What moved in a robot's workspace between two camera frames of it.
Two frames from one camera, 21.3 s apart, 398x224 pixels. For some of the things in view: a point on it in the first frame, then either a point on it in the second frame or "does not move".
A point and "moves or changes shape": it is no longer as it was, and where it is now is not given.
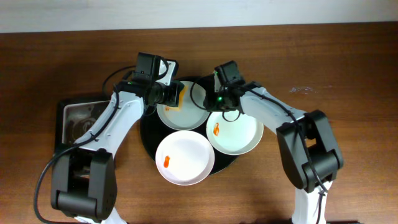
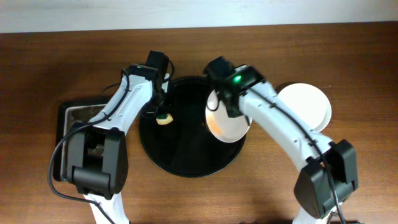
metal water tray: x=79 y=118 does not move
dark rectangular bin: x=60 y=145 does not move
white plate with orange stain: x=234 y=138 moves or changes shape
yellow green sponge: x=180 y=100 -> x=163 y=119
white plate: x=185 y=158 moves or changes shape
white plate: x=191 y=114 -> x=305 y=102
